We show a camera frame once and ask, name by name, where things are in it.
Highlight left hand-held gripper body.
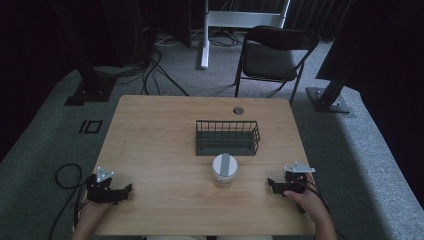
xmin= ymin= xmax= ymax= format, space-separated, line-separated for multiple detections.
xmin=85 ymin=166 xmax=125 ymax=205

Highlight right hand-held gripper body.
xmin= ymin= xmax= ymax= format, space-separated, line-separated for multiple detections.
xmin=279 ymin=161 xmax=316 ymax=196

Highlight person's left hand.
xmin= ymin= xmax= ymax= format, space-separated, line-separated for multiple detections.
xmin=79 ymin=199 xmax=115 ymax=219

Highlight person's right hand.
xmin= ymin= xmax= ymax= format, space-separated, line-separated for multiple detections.
xmin=282 ymin=172 xmax=327 ymax=219

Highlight glass jar with white lid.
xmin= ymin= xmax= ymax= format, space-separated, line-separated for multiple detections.
xmin=211 ymin=152 xmax=240 ymax=188

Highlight black metal stand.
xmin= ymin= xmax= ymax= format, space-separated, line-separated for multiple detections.
xmin=49 ymin=0 xmax=118 ymax=107
xmin=305 ymin=0 xmax=356 ymax=115

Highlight black folding chair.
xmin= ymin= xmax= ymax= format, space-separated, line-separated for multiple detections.
xmin=233 ymin=25 xmax=320 ymax=105

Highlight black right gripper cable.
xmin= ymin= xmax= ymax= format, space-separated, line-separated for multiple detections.
xmin=296 ymin=179 xmax=331 ymax=214

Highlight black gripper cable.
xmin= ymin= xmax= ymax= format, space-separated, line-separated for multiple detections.
xmin=47 ymin=162 xmax=88 ymax=240
xmin=296 ymin=179 xmax=331 ymax=214

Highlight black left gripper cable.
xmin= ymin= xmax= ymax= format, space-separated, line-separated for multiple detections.
xmin=47 ymin=162 xmax=88 ymax=240

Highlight dark green wire basket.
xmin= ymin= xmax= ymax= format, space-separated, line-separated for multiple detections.
xmin=194 ymin=119 xmax=261 ymax=157

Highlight black floor cables bundle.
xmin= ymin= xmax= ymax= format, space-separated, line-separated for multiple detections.
xmin=93 ymin=46 xmax=191 ymax=98

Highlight cables under white desk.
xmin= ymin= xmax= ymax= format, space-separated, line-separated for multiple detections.
xmin=189 ymin=28 xmax=245 ymax=48

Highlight white desk frame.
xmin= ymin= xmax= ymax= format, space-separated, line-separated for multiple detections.
xmin=199 ymin=0 xmax=292 ymax=70

